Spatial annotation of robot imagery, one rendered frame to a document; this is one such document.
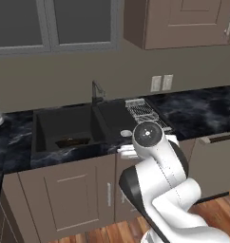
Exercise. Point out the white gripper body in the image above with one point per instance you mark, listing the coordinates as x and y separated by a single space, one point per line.
126 152

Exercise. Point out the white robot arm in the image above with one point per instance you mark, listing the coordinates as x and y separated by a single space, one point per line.
170 190

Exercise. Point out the dark brown shallow pan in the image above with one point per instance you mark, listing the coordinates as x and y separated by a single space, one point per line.
72 142

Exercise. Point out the black kitchen sink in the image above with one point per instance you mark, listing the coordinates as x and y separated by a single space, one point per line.
69 125

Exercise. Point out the small white round disc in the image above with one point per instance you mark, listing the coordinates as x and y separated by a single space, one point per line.
126 133

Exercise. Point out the narrow brown base cupboard door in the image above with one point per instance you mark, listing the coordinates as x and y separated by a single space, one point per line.
118 202

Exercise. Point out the dark grey tap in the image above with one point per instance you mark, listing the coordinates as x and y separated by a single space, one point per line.
95 91

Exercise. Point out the wide brown base cupboard door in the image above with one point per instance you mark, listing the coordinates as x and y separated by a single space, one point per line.
72 196

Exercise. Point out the brown fronted dishwasher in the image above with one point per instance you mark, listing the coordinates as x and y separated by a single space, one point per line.
215 167

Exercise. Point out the grey framed window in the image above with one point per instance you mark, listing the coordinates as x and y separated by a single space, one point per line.
53 23

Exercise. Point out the white wall socket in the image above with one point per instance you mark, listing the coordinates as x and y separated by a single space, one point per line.
167 82
156 84

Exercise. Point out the brown wall cupboard door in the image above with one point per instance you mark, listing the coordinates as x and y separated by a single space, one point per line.
186 22

